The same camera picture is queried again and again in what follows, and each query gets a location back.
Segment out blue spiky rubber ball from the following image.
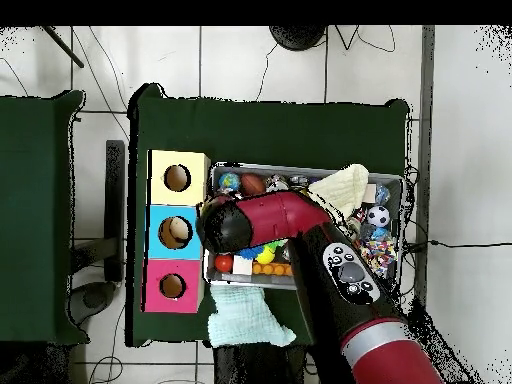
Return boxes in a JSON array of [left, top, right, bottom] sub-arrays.
[[235, 244, 265, 260]]

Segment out shallow mesh bin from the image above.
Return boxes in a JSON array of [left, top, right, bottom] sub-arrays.
[[205, 161, 405, 297]]

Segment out wooden box with three holes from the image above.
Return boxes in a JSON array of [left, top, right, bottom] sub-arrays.
[[141, 149, 212, 314]]

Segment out brown toy football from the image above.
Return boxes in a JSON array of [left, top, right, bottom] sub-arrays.
[[240, 172, 267, 197]]

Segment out globe print ball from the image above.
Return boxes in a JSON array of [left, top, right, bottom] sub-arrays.
[[218, 171, 242, 192]]

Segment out orange peg row toy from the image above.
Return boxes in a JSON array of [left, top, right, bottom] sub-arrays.
[[252, 261, 293, 277]]

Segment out red ball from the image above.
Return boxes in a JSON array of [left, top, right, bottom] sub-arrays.
[[214, 254, 235, 274]]

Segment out tan round toy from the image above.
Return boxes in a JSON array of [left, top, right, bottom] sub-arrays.
[[167, 217, 191, 245]]

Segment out cream yellow cloth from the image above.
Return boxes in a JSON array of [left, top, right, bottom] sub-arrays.
[[308, 163, 370, 219]]

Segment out mint green cloth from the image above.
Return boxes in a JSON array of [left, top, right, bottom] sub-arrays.
[[207, 284, 298, 348]]

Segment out black and white soccer ball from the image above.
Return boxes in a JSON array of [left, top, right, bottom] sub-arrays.
[[366, 204, 391, 228]]

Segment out black round base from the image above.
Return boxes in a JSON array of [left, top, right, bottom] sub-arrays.
[[268, 25, 327, 52]]

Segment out grey rounded base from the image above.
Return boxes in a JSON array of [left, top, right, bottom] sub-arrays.
[[67, 280, 118, 326]]

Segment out black rod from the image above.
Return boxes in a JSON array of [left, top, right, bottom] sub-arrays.
[[41, 25, 85, 69]]

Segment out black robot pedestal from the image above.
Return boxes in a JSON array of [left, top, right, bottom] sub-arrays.
[[212, 344, 321, 384]]

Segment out black cable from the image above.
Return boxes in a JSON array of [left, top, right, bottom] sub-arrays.
[[403, 238, 512, 254]]

